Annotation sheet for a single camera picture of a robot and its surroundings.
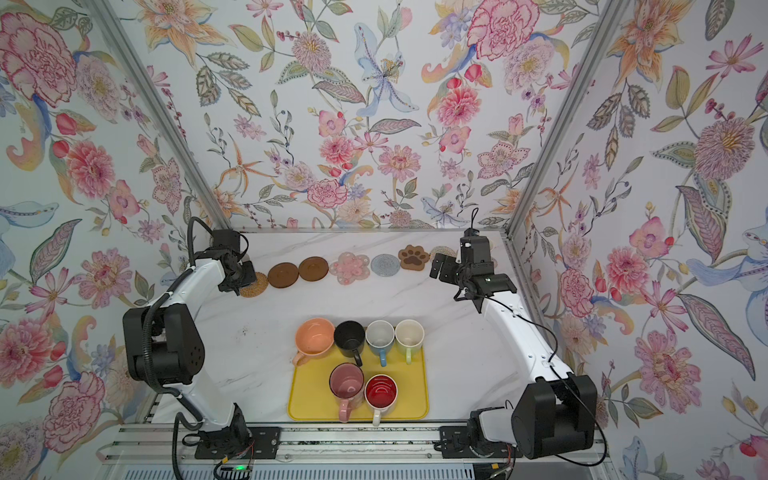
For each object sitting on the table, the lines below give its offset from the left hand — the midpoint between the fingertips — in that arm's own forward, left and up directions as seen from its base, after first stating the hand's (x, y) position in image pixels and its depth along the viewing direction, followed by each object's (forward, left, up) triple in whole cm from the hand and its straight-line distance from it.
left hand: (250, 278), depth 94 cm
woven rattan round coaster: (+3, +2, -10) cm, 10 cm away
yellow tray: (-37, -35, -9) cm, 51 cm away
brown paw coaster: (+17, -53, -11) cm, 57 cm away
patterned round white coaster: (+19, -65, -10) cm, 69 cm away
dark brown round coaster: (+11, -16, -11) cm, 23 cm away
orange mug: (-17, -21, -8) cm, 28 cm away
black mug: (-18, -31, -7) cm, 37 cm away
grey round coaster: (+12, -43, -10) cm, 46 cm away
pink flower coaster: (+12, -29, -11) cm, 34 cm away
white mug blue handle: (-17, -40, -5) cm, 44 cm away
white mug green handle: (-17, -49, -6) cm, 53 cm away
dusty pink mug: (-30, -31, -9) cm, 44 cm away
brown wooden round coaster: (+8, -6, -10) cm, 14 cm away
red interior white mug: (-32, -41, -9) cm, 53 cm away
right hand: (-4, -60, +11) cm, 61 cm away
